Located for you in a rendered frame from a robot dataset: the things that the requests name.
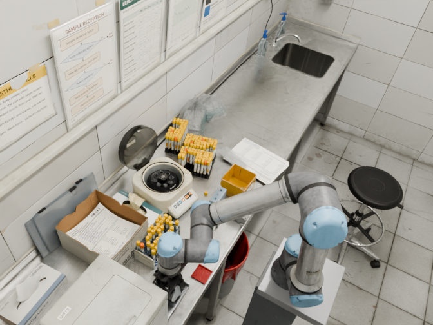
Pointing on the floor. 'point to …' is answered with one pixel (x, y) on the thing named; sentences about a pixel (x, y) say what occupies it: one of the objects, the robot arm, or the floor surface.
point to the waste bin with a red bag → (236, 263)
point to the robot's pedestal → (266, 308)
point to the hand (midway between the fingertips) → (172, 289)
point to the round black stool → (366, 178)
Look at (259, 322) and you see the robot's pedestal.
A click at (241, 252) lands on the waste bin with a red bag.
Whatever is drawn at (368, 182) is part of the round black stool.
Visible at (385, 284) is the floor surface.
